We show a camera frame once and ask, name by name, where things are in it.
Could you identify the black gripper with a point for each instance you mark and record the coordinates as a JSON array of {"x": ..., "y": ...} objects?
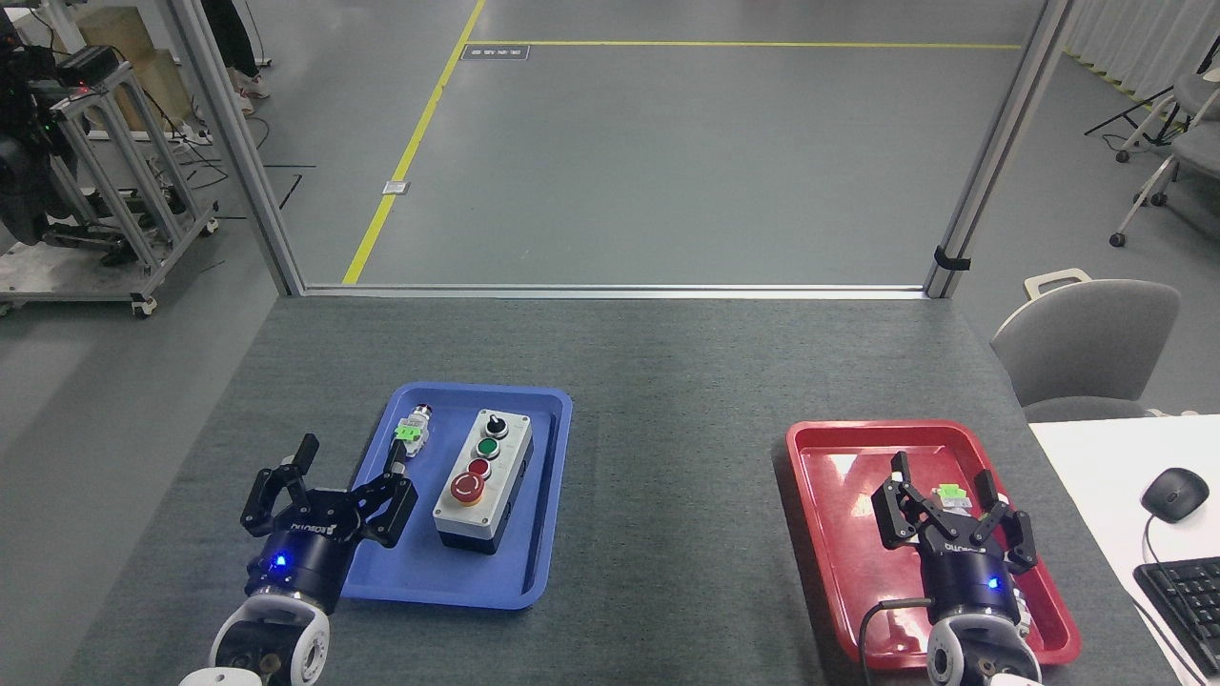
[
  {"x": 967, "y": 576},
  {"x": 305, "y": 557}
]

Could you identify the grey push button control box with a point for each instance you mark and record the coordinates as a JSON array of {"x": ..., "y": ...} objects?
[{"x": 481, "y": 476}]

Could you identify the brown cardboard box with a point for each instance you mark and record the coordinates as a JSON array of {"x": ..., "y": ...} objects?
[{"x": 143, "y": 67}]

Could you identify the red plastic tray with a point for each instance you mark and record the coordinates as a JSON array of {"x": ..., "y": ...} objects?
[{"x": 848, "y": 534}]

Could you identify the white desk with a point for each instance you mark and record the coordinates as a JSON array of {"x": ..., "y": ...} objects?
[{"x": 1096, "y": 476}]

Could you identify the blue plastic tray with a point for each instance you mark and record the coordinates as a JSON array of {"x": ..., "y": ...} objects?
[{"x": 519, "y": 534}]

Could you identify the black computer mouse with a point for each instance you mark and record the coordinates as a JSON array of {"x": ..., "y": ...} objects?
[{"x": 1175, "y": 494}]

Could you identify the black keyboard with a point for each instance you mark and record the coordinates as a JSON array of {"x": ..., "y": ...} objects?
[{"x": 1191, "y": 605}]

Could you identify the silver floor socket plate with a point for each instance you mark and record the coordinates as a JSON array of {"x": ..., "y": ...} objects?
[{"x": 396, "y": 187}]

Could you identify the grey office chair on wheels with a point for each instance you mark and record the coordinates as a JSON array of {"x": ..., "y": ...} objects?
[
  {"x": 1196, "y": 148},
  {"x": 1196, "y": 93}
]

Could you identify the black machine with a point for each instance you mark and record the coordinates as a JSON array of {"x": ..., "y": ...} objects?
[{"x": 24, "y": 162}]

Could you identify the person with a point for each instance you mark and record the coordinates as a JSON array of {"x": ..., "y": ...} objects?
[{"x": 229, "y": 38}]

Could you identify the white curtain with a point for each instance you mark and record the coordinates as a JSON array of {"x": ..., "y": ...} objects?
[{"x": 1144, "y": 38}]

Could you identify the push button switch green block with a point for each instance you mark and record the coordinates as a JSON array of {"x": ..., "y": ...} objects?
[
  {"x": 953, "y": 494},
  {"x": 413, "y": 431}
]

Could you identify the silver push button switch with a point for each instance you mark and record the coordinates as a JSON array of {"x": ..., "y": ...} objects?
[{"x": 1024, "y": 610}]

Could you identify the black post clamp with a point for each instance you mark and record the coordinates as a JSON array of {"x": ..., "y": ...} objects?
[{"x": 950, "y": 259}]

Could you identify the silver aluminium rail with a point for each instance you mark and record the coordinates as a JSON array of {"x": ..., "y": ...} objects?
[{"x": 610, "y": 291}]

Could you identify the silver aluminium post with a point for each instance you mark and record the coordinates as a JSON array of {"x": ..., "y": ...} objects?
[
  {"x": 1001, "y": 143},
  {"x": 238, "y": 143}
]

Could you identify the aluminium frame cart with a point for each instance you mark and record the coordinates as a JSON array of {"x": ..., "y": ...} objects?
[{"x": 124, "y": 191}]

